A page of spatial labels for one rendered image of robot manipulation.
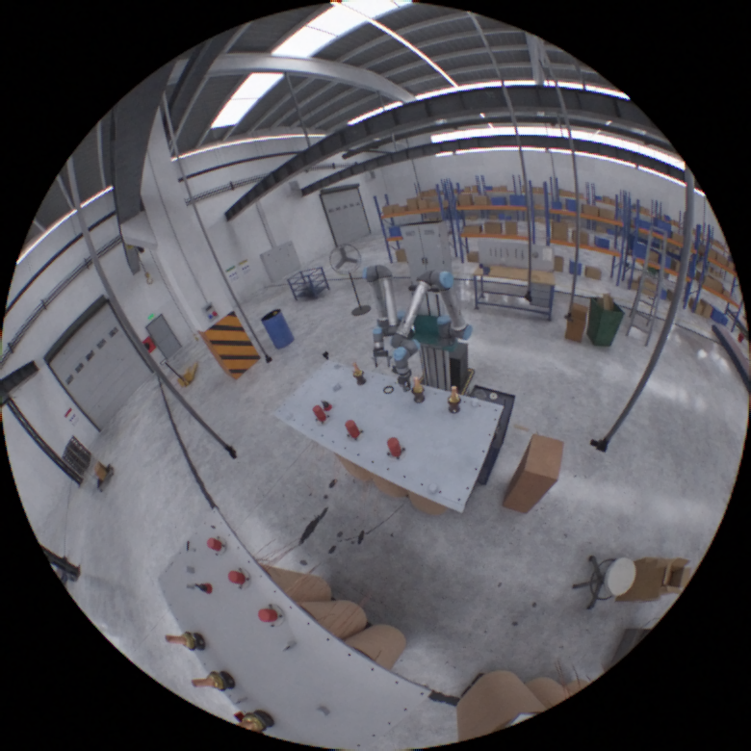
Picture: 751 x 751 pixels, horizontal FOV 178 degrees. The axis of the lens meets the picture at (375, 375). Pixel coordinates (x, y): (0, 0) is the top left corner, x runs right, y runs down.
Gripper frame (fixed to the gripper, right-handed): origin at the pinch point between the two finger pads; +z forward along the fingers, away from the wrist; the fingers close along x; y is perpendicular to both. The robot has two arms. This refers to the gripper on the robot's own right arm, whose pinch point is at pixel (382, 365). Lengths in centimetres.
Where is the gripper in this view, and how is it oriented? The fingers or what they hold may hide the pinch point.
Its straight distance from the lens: 221.4
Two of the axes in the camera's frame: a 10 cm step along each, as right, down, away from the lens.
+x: -8.5, -0.2, 5.3
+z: 1.5, 9.5, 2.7
